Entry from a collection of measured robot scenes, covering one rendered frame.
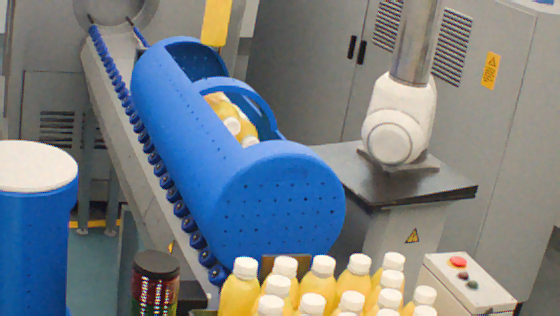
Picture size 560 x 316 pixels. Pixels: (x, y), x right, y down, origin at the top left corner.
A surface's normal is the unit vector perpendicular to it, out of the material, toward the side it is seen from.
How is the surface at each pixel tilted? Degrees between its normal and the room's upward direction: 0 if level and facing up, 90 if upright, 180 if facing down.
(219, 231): 90
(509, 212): 90
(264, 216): 90
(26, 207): 90
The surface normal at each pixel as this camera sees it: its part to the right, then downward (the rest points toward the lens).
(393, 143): -0.30, 0.43
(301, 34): -0.86, 0.03
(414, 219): 0.48, 0.39
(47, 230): 0.70, 0.37
